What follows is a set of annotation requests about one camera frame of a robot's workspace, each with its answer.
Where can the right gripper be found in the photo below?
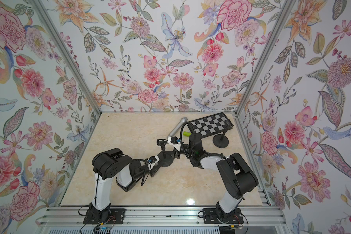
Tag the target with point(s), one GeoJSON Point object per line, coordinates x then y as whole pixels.
{"type": "Point", "coordinates": [174, 154]}

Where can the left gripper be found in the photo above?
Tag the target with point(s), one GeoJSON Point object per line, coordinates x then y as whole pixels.
{"type": "Point", "coordinates": [154, 170]}

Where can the black round stand base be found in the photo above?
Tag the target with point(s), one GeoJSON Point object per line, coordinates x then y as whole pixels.
{"type": "Point", "coordinates": [220, 141]}

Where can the black stand pole with clip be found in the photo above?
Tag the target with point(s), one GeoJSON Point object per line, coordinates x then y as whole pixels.
{"type": "Point", "coordinates": [227, 126]}

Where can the silver microphone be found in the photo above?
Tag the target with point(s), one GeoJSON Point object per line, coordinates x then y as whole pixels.
{"type": "Point", "coordinates": [177, 127]}

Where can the green cylinder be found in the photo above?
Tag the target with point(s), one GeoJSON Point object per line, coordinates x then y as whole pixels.
{"type": "Point", "coordinates": [187, 134]}

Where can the black checkered chess box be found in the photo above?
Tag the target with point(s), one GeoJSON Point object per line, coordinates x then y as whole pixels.
{"type": "Point", "coordinates": [209, 125]}

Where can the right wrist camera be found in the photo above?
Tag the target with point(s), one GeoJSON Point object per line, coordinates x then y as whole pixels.
{"type": "Point", "coordinates": [175, 142]}

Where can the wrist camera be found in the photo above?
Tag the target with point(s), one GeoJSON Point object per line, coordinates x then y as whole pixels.
{"type": "Point", "coordinates": [175, 142]}
{"type": "Point", "coordinates": [152, 161]}

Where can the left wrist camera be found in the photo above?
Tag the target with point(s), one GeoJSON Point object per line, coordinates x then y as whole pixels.
{"type": "Point", "coordinates": [152, 161]}

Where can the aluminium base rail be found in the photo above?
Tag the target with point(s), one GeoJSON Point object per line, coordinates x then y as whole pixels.
{"type": "Point", "coordinates": [160, 220]}

